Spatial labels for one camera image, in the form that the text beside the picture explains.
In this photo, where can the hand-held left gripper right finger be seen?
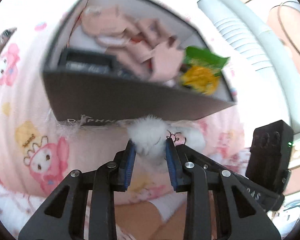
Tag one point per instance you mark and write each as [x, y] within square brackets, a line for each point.
[170, 165]

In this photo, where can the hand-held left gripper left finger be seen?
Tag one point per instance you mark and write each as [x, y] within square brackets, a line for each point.
[130, 165]

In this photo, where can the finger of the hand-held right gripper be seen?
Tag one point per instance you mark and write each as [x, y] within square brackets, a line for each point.
[255, 192]

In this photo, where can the dark grey cardboard box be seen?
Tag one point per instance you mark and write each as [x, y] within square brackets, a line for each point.
[130, 102]

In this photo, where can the green yellow snack packet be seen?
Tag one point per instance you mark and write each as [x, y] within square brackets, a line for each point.
[202, 72]

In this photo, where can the beige spotted garment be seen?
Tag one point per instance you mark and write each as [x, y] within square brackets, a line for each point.
[140, 37]

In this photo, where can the person's leg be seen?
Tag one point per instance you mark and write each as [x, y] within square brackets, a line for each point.
[140, 220]

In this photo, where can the black rectangular tray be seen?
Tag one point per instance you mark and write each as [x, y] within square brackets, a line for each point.
[87, 61]

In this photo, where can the pink printed fleece blanket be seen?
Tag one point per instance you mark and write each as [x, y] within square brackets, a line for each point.
[22, 130]

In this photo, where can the dark striped object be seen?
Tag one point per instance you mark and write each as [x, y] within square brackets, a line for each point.
[5, 40]

